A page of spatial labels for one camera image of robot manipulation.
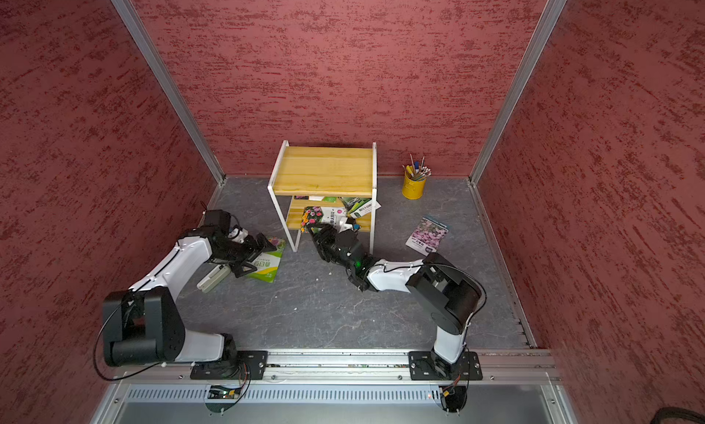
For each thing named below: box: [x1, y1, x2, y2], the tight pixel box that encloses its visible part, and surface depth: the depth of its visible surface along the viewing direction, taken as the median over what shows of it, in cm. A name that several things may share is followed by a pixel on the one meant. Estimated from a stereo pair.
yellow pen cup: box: [402, 153, 433, 201], surface depth 112 cm
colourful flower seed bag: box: [301, 206, 347, 234], surface depth 89 cm
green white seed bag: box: [246, 236, 287, 284], surface depth 94 cm
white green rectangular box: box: [196, 264, 232, 294], surface depth 91 cm
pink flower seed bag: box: [404, 216, 450, 257], surface depth 103 cm
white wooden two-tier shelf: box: [267, 140, 378, 256], surface depth 78 cm
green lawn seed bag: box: [338, 196, 382, 219], surface depth 93 cm
